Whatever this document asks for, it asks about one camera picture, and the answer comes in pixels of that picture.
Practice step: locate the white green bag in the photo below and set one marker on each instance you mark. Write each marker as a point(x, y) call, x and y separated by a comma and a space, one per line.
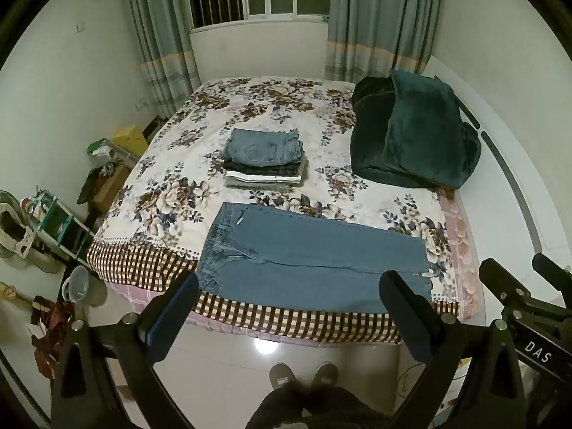
point(100, 153)

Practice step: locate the folded grey white pants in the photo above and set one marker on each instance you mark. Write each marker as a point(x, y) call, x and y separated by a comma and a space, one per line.
point(253, 181)

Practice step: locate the green shelf rack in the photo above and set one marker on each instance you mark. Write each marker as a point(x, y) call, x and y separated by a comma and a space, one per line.
point(58, 227)

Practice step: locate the floral bedspread with checked border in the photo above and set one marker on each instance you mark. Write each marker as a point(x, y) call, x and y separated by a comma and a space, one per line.
point(189, 149)

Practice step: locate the dark green plush blanket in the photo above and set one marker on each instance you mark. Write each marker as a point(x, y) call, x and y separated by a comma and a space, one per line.
point(409, 133)

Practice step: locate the right grey slipper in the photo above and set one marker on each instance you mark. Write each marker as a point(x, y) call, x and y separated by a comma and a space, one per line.
point(326, 374)

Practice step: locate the folded dark pants in stack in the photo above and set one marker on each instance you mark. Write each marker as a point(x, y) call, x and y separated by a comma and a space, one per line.
point(288, 170)

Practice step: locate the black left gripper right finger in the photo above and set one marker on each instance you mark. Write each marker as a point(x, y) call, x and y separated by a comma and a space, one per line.
point(436, 341)

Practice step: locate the grey-green curtain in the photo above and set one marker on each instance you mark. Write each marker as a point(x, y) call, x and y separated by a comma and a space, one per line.
point(370, 38)
point(160, 29)

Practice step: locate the grey plastic bucket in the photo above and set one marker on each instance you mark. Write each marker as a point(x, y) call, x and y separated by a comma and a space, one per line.
point(83, 287)

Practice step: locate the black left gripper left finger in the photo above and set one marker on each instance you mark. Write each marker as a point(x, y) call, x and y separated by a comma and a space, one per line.
point(142, 340)

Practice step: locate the brown cardboard box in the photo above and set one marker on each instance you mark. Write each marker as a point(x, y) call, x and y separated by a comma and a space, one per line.
point(109, 189)

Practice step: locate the beige shoe on floor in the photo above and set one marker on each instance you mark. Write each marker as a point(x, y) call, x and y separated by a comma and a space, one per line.
point(17, 236)

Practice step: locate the blue denim jeans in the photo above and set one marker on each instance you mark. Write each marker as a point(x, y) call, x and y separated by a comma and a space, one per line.
point(275, 258)

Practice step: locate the white bed headboard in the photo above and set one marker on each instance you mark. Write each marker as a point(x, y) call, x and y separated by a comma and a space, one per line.
point(510, 211)

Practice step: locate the left grey-green curtain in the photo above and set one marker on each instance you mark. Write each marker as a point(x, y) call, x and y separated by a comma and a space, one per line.
point(160, 29)

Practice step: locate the yellow box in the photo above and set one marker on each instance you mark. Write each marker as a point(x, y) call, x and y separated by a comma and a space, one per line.
point(131, 139)

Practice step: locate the right grey-green curtain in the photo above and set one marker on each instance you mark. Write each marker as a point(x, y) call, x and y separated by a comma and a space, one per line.
point(370, 38)

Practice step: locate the red patterned cloth on floor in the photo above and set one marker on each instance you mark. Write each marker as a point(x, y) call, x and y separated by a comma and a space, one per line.
point(52, 319)

